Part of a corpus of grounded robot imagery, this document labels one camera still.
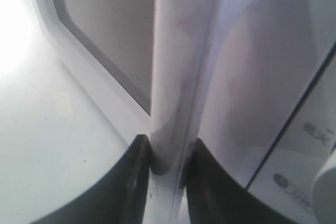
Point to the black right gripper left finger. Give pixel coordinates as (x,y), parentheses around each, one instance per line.
(118,197)

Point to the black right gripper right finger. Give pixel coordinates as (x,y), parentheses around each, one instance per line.
(214,197)

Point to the white microwave door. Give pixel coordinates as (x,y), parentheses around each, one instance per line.
(232,73)

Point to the white microwave oven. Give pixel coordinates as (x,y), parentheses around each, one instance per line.
(285,180)

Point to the white microwave control knob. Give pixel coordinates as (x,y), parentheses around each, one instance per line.
(323,193)

